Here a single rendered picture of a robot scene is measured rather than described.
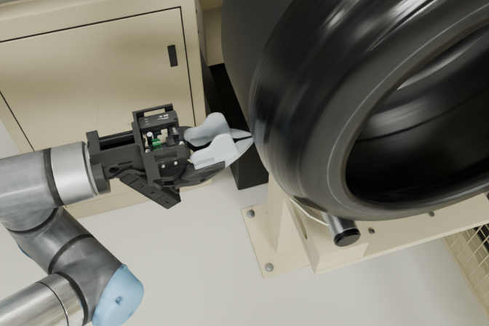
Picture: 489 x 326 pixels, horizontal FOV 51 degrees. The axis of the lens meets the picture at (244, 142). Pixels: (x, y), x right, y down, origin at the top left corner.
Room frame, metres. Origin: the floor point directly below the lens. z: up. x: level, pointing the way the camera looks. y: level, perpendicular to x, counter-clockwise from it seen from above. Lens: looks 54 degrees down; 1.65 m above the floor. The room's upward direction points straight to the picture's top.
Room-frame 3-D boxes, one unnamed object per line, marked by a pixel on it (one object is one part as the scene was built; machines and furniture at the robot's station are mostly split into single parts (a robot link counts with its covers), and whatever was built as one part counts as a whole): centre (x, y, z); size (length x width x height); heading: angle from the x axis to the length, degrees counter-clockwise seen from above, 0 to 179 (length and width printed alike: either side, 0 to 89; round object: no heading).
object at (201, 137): (0.42, 0.04, 1.11); 0.09 x 0.03 x 0.06; 107
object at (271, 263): (0.81, -0.15, 0.01); 0.27 x 0.27 x 0.02; 17
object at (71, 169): (0.36, 0.21, 1.10); 0.08 x 0.05 x 0.08; 17
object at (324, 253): (0.53, -0.11, 0.83); 0.36 x 0.09 x 0.06; 17
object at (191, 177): (0.37, 0.07, 1.08); 0.09 x 0.05 x 0.02; 107
